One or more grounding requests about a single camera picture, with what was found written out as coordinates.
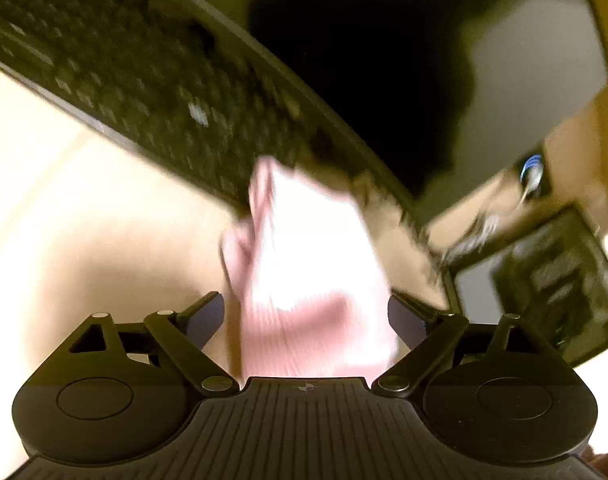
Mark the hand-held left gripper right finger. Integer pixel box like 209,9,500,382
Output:
371,293,541,397

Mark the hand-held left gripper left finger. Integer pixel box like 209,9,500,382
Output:
68,290,241,397

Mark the pink knit garment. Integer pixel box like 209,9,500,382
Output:
218,155,401,382

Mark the dark framed panel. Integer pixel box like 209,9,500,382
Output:
443,204,608,367

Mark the computer monitor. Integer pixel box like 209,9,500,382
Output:
134,0,608,241

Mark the black keyboard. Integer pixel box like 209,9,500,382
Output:
0,0,437,281

